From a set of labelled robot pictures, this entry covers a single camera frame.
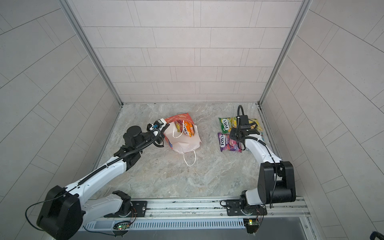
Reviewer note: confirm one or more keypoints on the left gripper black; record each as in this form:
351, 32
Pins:
160, 132

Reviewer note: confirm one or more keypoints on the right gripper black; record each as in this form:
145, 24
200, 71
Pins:
232, 134

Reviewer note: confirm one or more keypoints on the yellow snack packet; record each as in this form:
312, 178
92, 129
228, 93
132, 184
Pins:
257, 123

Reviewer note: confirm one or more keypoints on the green Fox's candy packet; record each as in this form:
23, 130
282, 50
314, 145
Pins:
227, 124

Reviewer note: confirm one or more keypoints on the purple Fox's berries packet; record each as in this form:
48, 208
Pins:
227, 144

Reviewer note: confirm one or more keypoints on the red paper gift bag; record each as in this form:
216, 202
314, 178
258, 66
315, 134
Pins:
181, 143

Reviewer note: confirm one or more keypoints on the orange Fox's candy packet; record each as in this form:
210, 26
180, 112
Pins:
185, 127

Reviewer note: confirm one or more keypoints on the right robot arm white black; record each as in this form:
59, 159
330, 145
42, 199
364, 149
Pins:
276, 182

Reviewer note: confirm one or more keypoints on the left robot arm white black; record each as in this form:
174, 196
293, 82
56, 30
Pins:
56, 220

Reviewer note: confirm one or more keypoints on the right circuit board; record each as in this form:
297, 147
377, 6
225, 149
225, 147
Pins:
251, 225

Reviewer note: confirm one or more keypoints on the left green circuit board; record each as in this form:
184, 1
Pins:
121, 228

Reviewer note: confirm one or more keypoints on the white perforated vent strip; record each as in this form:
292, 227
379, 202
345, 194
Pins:
171, 224

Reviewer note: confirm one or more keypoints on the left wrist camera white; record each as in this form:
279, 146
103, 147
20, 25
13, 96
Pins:
160, 124

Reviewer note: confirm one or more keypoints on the aluminium mounting rail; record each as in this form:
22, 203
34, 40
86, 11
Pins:
188, 208

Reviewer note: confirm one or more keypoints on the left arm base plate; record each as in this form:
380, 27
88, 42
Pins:
131, 210

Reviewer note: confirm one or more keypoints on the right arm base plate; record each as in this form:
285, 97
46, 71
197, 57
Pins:
240, 208

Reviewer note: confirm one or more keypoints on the left corner aluminium post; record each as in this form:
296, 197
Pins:
69, 13

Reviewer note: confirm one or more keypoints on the corner aluminium post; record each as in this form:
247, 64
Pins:
69, 13
305, 5

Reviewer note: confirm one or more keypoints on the right corner aluminium post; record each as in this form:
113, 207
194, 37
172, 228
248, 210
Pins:
305, 5

